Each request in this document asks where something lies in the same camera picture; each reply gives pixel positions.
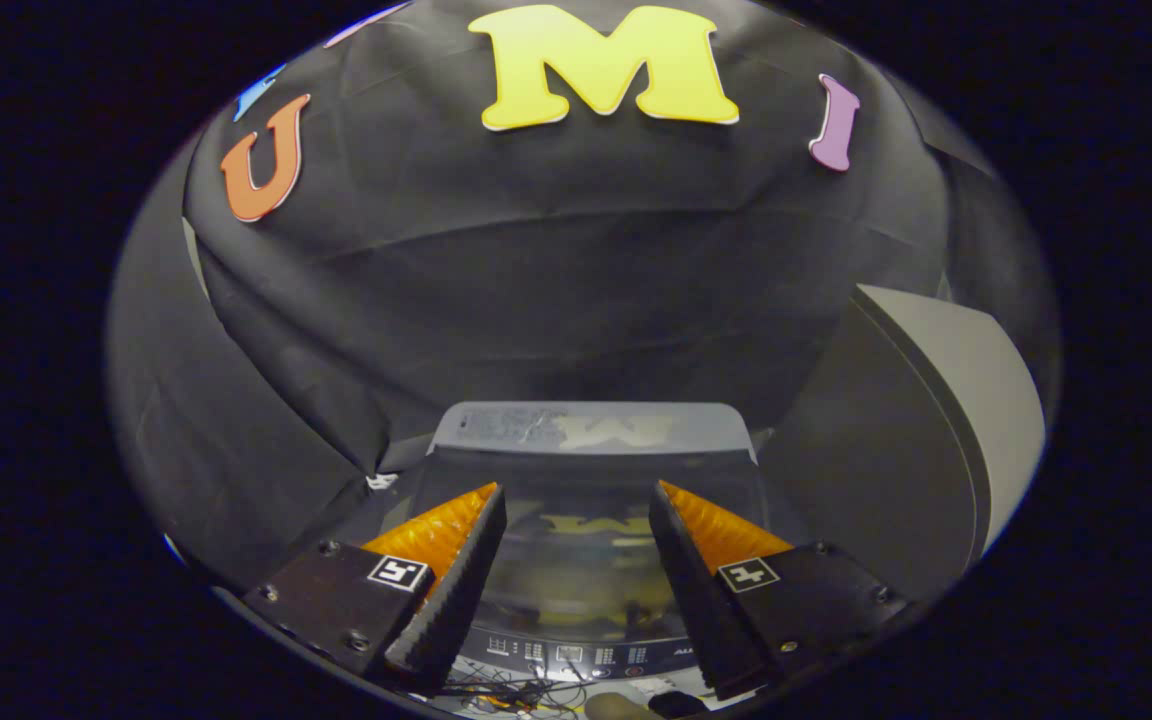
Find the dark transparent washing machine lid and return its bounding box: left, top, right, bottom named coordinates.
left=406, top=402, right=777, bottom=641

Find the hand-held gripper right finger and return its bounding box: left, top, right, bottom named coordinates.
left=648, top=480, right=912, bottom=701

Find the person's tan shoe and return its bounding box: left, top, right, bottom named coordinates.
left=586, top=692, right=657, bottom=720

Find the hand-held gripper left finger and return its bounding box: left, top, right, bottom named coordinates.
left=241, top=482, right=509, bottom=696

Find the beige cabinet with dark frame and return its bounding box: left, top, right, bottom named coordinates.
left=758, top=284, right=1047, bottom=601

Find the grey washing machine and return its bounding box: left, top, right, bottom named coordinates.
left=336, top=400, right=797, bottom=687

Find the black backdrop cloth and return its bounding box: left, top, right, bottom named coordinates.
left=104, top=0, right=1062, bottom=591

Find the tangle of thin cables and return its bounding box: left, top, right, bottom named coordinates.
left=434, top=660, right=592, bottom=717

